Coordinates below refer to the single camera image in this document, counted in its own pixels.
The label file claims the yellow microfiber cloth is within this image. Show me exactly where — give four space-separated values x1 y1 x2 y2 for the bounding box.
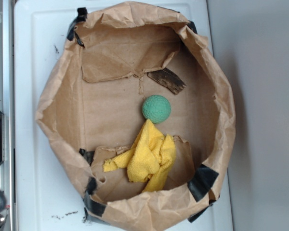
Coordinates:
103 119 176 192

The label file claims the green foam ball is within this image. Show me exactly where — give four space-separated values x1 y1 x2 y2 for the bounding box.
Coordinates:
142 95 171 124

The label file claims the dark wooden block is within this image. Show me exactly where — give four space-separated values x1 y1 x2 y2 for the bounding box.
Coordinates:
147 68 186 95

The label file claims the brown paper-lined box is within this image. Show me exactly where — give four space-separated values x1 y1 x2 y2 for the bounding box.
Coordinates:
36 1 236 231

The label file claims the aluminium frame rail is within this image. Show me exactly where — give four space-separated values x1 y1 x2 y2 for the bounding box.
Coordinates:
0 0 17 231

